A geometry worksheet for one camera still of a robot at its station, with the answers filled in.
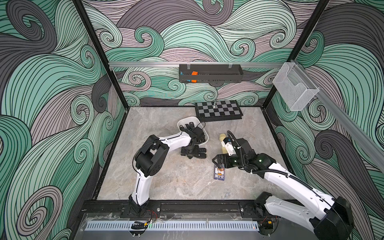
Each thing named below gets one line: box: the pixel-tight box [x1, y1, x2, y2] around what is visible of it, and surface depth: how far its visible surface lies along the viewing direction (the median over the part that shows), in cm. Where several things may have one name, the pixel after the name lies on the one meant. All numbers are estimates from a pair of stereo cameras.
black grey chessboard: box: [195, 100, 244, 122], surface depth 116 cm
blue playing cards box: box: [213, 163, 225, 181], surface depth 85 cm
